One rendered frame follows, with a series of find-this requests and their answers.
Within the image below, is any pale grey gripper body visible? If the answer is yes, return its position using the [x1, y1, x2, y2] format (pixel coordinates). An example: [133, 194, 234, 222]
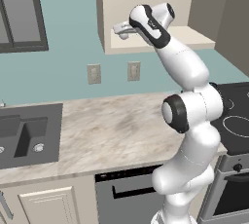
[112, 20, 139, 41]

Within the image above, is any cream base cabinet door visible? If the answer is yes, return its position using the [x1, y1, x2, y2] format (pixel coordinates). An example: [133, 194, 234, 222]
[17, 185, 83, 224]

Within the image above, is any grey framed window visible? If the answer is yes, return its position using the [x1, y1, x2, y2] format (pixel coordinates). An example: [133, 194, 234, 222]
[0, 0, 50, 55]

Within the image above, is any grey brown range hood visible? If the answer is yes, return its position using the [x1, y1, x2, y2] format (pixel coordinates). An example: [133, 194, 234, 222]
[187, 0, 249, 78]

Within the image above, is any dark grey sink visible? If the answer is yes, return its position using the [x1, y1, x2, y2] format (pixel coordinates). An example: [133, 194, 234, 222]
[0, 102, 64, 170]

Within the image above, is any black hob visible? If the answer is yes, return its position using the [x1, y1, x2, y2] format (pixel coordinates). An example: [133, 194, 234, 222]
[209, 81, 249, 157]

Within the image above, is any grey dishwasher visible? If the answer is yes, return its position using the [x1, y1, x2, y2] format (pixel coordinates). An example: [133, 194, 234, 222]
[94, 164, 170, 224]

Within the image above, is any steel oven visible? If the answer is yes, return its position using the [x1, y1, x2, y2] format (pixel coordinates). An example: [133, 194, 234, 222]
[196, 152, 249, 224]

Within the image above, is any beige wall socket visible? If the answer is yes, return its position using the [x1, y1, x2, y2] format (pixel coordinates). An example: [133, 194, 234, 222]
[126, 60, 142, 83]
[86, 63, 102, 86]

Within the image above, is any black dishwasher handle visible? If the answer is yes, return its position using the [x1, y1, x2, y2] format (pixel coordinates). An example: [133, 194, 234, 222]
[112, 182, 158, 200]

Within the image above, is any grey cabinet door handle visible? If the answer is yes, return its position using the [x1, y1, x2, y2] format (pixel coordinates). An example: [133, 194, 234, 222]
[0, 190, 15, 221]

